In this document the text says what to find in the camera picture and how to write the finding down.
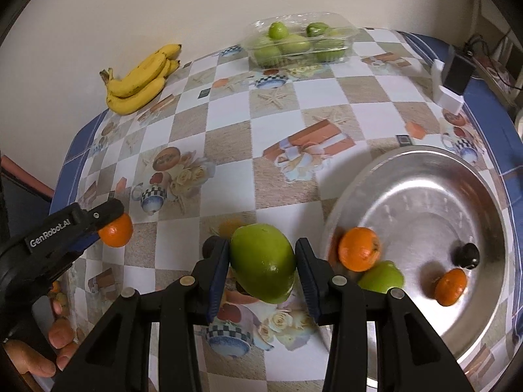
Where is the yellow banana bunch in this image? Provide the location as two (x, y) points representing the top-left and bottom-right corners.
(100, 43), (182, 116)

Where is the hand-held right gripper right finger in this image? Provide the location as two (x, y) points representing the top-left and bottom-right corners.
(295, 237), (464, 392)

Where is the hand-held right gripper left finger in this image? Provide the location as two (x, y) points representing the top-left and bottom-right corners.
(53, 237), (231, 392)

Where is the heap of packed green jujubes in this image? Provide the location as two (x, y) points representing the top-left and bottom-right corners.
(251, 21), (350, 66)

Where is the large steel plate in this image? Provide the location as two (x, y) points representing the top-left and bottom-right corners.
(320, 146), (515, 388)

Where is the clear bag of small fruit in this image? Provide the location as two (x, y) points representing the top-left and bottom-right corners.
(48, 280), (68, 301)

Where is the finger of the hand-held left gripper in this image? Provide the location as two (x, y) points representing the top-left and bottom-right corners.
(61, 229), (101, 258)
(79, 199), (125, 233)

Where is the large green jujube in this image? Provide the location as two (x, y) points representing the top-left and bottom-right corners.
(229, 224), (297, 304)

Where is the clear plastic clamshell container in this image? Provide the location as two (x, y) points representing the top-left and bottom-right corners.
(241, 11), (359, 68)

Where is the person's left hand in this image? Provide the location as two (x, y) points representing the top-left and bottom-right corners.
(0, 294), (80, 380)

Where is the orange mandarin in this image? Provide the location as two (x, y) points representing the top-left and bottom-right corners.
(98, 212), (134, 248)
(338, 227), (382, 272)
(434, 268), (467, 307)

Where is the white charger dock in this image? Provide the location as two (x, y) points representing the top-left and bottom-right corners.
(431, 59), (464, 114)

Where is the small green jujube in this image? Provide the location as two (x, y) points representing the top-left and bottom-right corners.
(357, 260), (405, 294)

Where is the dark red-edged furniture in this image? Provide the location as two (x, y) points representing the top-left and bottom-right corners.
(0, 155), (56, 246)

